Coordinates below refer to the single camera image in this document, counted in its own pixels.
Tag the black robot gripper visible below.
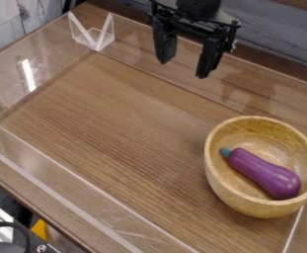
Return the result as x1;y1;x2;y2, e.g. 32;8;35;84
151;0;242;79

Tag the purple toy eggplant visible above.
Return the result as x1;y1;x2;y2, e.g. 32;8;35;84
220;147;301;200

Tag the light wooden bowl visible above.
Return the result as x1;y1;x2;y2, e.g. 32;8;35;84
203;116;307;218

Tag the yellow black device corner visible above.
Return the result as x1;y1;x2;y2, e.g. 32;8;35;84
31;219;59;253

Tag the clear acrylic corner bracket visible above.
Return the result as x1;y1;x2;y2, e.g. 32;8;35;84
67;13;115;51

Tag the clear acrylic barrier wall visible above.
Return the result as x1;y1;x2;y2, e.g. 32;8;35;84
0;126;198;253

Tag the black cable lower left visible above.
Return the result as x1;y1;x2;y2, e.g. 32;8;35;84
0;220;32;253

